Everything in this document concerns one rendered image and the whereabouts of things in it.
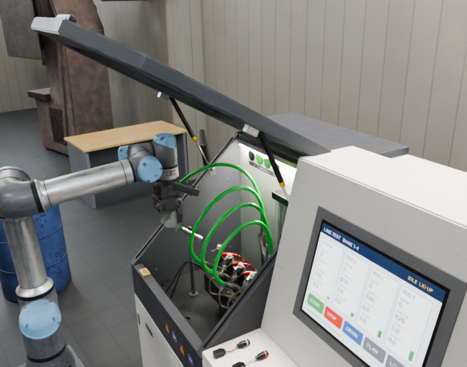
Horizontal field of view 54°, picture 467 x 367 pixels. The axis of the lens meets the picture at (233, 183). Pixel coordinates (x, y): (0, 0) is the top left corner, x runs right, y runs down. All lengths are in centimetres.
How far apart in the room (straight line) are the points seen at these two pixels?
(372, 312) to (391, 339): 8
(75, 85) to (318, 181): 549
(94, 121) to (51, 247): 348
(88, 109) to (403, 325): 597
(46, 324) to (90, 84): 540
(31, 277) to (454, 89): 274
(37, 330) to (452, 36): 287
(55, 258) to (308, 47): 265
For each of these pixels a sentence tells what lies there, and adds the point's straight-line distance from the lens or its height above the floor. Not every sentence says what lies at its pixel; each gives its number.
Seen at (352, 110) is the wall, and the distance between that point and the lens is 389.
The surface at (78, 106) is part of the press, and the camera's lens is 667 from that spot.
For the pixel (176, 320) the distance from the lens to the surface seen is 172.
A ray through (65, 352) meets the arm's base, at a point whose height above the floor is 97.
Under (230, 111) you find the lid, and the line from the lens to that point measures 123.
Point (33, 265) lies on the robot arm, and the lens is 161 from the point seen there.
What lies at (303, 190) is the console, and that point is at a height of 147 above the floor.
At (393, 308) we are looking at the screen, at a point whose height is 131.
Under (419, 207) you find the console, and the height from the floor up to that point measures 155.
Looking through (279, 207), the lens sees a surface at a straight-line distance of 187.
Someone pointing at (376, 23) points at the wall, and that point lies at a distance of 371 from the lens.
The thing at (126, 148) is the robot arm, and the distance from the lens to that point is 152.
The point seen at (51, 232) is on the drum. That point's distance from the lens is 358.
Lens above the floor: 199
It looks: 21 degrees down
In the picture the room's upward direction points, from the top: 1 degrees counter-clockwise
